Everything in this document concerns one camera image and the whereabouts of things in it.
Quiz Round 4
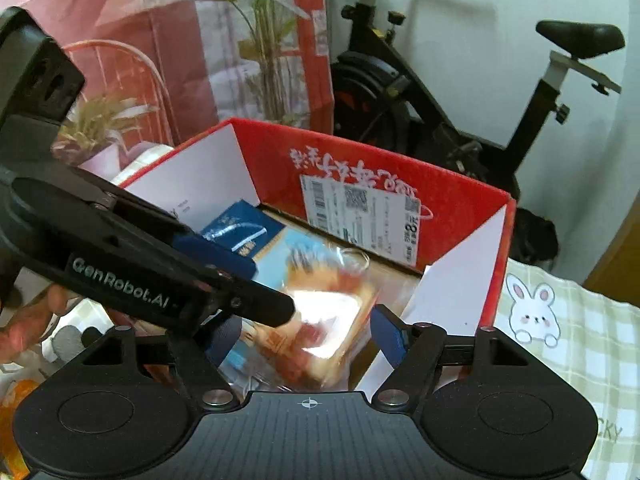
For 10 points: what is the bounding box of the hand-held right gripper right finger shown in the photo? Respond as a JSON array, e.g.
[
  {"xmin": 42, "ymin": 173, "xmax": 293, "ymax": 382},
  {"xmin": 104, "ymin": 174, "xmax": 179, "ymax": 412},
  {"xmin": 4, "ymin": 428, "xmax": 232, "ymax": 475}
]
[{"xmin": 371, "ymin": 304, "xmax": 534, "ymax": 407}]

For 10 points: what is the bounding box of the person's left hand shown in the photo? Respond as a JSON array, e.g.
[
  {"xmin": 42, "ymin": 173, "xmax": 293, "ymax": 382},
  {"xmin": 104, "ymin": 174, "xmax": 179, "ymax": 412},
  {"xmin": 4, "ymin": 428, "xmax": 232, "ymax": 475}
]
[{"xmin": 0, "ymin": 284, "xmax": 72, "ymax": 365}]

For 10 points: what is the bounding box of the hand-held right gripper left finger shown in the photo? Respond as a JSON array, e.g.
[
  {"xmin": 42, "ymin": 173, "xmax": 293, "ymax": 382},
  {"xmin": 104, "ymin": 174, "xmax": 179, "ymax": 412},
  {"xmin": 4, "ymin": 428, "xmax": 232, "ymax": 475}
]
[{"xmin": 82, "ymin": 316, "xmax": 244, "ymax": 408}]

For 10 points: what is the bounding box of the wooden door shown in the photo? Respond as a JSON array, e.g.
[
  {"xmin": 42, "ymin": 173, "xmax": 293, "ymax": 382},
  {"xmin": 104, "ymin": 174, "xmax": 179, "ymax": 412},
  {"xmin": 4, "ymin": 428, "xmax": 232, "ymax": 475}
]
[{"xmin": 582, "ymin": 217, "xmax": 640, "ymax": 307}]

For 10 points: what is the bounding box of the light blue packet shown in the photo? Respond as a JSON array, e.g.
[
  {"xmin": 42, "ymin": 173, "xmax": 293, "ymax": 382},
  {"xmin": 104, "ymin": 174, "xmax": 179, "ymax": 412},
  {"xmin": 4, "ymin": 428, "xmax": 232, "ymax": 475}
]
[{"xmin": 252, "ymin": 227, "xmax": 303, "ymax": 293}]

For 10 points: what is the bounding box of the dark blue packet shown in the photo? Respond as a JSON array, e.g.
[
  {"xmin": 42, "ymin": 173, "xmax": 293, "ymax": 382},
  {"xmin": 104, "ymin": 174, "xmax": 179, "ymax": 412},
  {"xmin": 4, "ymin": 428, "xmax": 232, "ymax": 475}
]
[{"xmin": 200, "ymin": 200, "xmax": 287, "ymax": 262}]

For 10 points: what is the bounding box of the black exercise bike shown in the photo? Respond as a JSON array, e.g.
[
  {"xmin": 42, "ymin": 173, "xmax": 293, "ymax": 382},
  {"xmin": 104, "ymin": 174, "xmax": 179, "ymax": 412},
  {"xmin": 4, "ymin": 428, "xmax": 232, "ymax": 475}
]
[{"xmin": 326, "ymin": 0, "xmax": 627, "ymax": 272}]

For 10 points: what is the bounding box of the clear bread packet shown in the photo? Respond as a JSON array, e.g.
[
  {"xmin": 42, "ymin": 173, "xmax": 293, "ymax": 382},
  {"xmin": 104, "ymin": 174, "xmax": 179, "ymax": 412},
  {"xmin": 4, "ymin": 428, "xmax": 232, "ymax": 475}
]
[{"xmin": 220, "ymin": 239, "xmax": 381, "ymax": 394}]

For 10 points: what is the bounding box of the red strawberry printed cardboard box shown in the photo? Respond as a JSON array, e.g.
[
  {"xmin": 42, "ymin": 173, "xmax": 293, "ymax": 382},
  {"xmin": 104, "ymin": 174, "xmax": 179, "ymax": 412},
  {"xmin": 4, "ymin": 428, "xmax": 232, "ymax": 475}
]
[{"xmin": 117, "ymin": 117, "xmax": 517, "ymax": 396}]

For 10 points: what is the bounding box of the checked bed sheet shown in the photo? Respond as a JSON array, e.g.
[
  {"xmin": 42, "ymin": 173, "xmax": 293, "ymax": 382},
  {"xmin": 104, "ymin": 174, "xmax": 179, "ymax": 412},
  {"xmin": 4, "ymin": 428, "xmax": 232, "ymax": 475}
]
[{"xmin": 0, "ymin": 142, "xmax": 640, "ymax": 480}]

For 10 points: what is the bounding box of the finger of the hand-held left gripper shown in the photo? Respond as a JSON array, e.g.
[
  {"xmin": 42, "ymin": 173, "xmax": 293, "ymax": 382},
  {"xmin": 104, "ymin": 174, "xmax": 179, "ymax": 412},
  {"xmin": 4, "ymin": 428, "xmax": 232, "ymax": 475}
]
[
  {"xmin": 95, "ymin": 187, "xmax": 258, "ymax": 282},
  {"xmin": 212, "ymin": 276, "xmax": 297, "ymax": 325}
]

